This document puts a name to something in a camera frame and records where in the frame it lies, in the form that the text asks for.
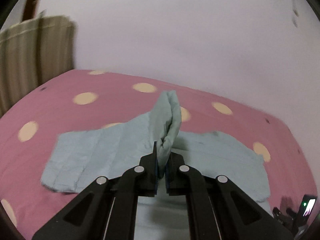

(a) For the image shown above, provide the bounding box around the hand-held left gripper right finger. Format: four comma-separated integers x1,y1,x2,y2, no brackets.
165,152,294,240

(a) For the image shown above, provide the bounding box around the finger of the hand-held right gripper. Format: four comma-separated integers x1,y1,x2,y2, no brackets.
286,208,298,222
272,206,287,224

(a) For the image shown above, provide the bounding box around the light blue garment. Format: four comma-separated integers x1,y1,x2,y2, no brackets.
40,90,272,240

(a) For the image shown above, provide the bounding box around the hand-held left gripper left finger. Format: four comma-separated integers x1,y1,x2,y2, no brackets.
32,141,159,240

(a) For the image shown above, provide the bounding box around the brown wooden frame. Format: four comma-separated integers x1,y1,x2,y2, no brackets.
21,0,48,22

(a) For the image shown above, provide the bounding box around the beige striped curtain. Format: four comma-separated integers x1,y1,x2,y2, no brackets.
0,15,75,118

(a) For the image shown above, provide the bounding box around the pink polka dot bed sheet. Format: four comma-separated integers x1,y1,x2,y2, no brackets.
0,69,318,240

